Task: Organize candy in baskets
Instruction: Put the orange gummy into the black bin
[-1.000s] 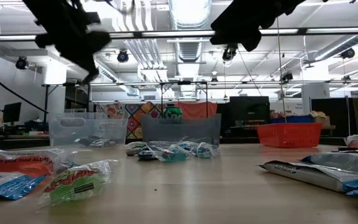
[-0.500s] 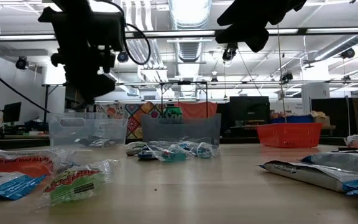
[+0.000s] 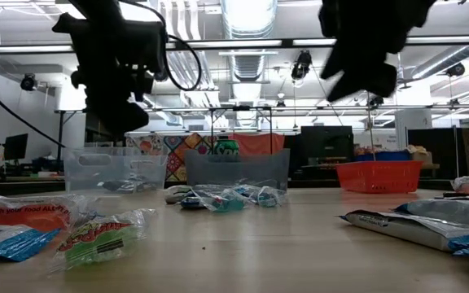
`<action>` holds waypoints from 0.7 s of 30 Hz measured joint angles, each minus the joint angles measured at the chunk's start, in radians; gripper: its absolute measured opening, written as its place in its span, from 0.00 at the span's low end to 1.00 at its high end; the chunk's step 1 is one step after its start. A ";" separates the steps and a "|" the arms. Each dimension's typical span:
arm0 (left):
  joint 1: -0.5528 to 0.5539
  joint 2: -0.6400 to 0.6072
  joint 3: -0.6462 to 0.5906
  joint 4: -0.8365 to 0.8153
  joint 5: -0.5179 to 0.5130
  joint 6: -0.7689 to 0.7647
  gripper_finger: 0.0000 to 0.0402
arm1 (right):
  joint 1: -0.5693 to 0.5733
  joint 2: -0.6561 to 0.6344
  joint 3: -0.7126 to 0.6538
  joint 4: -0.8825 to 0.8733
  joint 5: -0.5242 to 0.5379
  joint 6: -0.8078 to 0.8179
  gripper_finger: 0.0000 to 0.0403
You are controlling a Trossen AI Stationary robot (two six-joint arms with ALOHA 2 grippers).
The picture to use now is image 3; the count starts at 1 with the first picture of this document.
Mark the red plastic basket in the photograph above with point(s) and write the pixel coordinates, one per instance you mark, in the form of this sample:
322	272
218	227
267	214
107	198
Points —
381	177

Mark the colourful patchwork cloth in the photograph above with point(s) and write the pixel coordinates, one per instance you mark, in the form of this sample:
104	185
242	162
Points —
176	163

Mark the black computer monitor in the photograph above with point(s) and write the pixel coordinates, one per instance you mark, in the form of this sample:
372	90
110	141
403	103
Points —
15	146

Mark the black television screen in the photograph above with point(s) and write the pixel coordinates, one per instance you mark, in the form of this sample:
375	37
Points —
328	142

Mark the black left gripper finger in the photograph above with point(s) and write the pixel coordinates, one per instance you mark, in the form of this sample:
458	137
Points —
102	116
132	118

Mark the blue storage tub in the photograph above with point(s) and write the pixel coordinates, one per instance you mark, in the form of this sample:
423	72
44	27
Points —
385	156

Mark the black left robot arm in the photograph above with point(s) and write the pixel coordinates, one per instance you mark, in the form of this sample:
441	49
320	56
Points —
96	8

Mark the dark Hershey's chocolate bar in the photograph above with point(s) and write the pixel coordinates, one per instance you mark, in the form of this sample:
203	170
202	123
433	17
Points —
116	186
458	195
145	186
175	198

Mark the cardboard box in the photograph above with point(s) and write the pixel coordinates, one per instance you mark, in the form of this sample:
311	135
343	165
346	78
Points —
419	156

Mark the grey translucent plastic bin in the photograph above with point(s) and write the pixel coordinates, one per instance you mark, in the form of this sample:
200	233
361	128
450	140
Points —
238	173

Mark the green soda can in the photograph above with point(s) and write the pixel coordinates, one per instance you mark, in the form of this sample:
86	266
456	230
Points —
226	147

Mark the clear plastic bin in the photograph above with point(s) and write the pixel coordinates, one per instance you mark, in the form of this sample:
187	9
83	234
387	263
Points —
116	167

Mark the black partition panel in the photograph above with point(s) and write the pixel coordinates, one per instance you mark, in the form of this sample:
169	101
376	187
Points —
442	150

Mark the thin wooden pole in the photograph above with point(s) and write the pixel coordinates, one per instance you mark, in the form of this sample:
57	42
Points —
372	134

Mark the black ceiling-hung camera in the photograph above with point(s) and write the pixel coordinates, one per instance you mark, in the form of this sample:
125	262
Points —
28	82
301	65
377	103
455	70

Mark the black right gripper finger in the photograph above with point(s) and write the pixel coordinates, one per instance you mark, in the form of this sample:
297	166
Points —
369	79
334	65

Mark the silver ceiling air duct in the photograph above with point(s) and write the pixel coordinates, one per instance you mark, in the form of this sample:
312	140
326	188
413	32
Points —
248	24

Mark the orange cloth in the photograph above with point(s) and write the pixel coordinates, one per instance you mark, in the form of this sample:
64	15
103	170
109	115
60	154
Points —
259	142

